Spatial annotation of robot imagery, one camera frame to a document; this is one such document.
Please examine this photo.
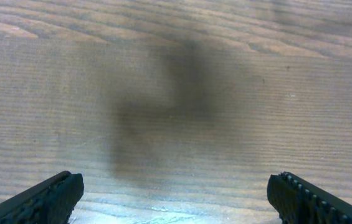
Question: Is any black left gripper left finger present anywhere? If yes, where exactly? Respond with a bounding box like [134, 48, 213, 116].
[0, 171, 84, 224]

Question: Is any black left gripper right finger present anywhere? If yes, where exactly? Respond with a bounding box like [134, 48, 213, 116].
[267, 172, 352, 224]

